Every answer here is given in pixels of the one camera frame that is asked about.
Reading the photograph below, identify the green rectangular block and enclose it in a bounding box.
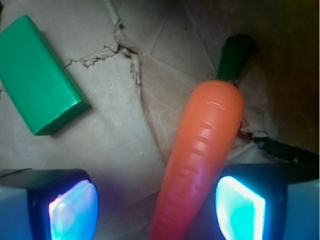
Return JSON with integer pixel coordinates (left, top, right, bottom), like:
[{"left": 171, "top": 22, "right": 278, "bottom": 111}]
[{"left": 0, "top": 15, "right": 91, "bottom": 136}]

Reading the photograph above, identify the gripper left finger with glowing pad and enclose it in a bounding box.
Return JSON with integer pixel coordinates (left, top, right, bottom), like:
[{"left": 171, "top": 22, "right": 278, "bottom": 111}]
[{"left": 0, "top": 168, "right": 99, "bottom": 240}]

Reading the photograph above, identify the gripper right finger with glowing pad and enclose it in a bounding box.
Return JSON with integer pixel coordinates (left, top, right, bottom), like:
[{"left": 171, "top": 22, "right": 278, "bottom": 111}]
[{"left": 203, "top": 163, "right": 320, "bottom": 240}]

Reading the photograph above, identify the orange toy carrot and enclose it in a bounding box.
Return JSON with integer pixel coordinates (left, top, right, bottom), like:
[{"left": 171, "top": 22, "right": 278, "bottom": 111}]
[{"left": 150, "top": 34, "right": 254, "bottom": 240}]

